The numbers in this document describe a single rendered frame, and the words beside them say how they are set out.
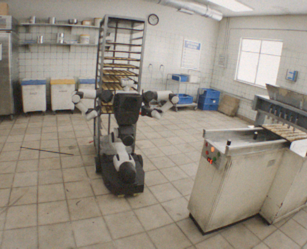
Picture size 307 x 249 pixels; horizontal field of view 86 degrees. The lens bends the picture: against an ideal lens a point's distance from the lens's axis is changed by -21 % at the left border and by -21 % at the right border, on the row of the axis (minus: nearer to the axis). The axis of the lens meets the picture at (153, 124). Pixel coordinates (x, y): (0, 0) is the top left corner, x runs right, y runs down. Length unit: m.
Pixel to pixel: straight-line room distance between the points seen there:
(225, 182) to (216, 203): 0.20
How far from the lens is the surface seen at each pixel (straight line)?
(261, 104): 2.18
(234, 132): 1.75
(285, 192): 1.99
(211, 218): 1.71
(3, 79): 4.27
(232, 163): 1.43
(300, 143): 2.03
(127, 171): 1.95
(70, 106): 4.56
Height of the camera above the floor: 1.40
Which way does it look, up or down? 19 degrees down
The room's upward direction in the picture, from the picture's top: 7 degrees clockwise
